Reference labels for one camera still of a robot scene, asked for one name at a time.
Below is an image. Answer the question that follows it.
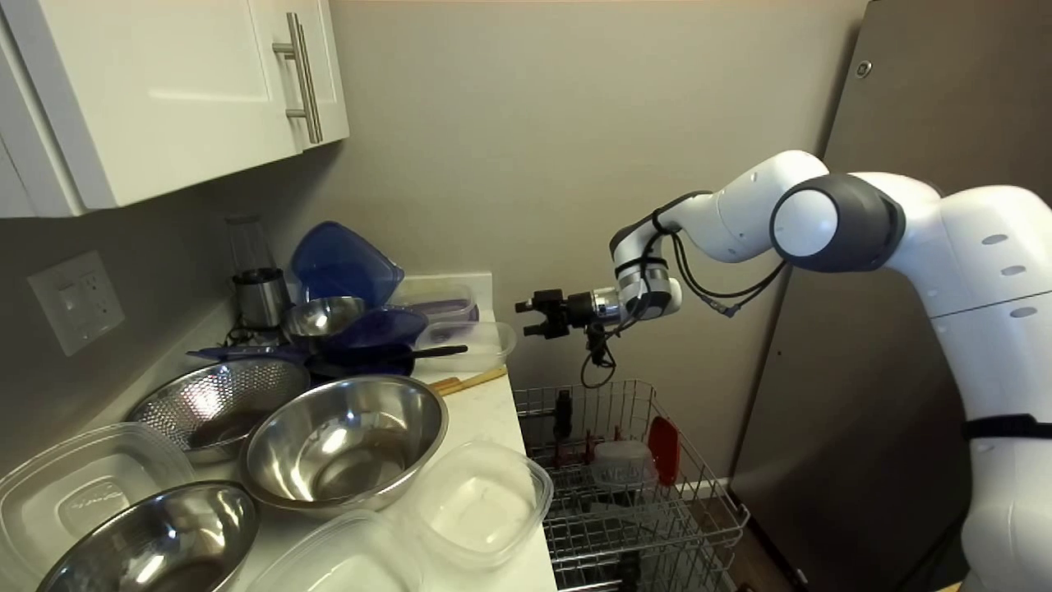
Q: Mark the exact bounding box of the wooden utensil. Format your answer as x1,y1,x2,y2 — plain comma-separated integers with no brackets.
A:
424,367,509,403

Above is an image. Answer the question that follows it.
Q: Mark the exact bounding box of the small steel bowl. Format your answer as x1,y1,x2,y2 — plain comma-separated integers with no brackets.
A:
280,292,367,342

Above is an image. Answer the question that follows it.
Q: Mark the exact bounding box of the red item in rack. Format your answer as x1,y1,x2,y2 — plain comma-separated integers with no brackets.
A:
647,416,683,487

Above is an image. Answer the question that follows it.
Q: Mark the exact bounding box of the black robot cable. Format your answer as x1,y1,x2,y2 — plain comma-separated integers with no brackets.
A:
579,190,792,389

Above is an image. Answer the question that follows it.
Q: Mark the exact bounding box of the white wall outlet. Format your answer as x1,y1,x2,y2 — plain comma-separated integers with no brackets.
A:
24,249,129,362

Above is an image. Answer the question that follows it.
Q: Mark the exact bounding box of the wire dishwasher rack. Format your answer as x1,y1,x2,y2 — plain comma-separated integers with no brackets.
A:
511,378,751,592

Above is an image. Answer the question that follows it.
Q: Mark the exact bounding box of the white cup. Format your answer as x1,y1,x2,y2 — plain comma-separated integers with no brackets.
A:
587,439,659,496

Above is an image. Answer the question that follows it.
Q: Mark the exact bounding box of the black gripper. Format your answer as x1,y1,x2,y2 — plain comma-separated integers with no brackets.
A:
515,287,619,340

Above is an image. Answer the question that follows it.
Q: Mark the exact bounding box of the white wall cabinet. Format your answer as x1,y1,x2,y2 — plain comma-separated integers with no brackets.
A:
0,0,353,225

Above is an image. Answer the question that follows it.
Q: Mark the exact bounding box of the clear square plastic container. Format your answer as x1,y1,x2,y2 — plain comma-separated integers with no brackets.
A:
392,439,559,576

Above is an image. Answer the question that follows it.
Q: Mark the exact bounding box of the black frying pan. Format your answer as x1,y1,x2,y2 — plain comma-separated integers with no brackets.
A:
307,342,470,385

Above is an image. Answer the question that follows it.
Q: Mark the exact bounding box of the steel cup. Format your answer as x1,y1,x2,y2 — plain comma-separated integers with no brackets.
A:
230,268,290,335

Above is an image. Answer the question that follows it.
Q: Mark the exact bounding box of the blue plastic bowl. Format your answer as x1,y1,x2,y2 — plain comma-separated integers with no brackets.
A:
287,220,406,314

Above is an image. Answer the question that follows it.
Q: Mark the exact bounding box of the steel bowl rear left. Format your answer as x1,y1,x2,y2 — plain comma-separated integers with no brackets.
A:
121,355,319,453

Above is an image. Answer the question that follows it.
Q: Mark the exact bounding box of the blue plastic plate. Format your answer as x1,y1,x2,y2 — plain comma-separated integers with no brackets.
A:
325,306,431,355

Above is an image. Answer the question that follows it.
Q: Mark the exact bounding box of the dark blue flat lid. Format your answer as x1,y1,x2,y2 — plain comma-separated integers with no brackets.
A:
183,342,316,368

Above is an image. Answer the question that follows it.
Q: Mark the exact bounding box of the large clear plastic container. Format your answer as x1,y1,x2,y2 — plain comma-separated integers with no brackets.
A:
0,420,198,581

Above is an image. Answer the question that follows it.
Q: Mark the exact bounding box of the steel cabinet bar handle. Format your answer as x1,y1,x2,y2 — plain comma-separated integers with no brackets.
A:
270,10,330,148

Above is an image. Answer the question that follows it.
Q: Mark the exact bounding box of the clear container with purple lid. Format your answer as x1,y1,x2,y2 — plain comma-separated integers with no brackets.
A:
389,274,496,333

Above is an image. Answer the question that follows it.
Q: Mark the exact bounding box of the large steel mixing bowl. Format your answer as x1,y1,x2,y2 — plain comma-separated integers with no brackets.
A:
241,372,451,520

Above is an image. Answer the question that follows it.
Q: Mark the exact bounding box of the stainless steel fridge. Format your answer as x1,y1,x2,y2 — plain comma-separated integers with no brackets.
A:
731,0,1052,592

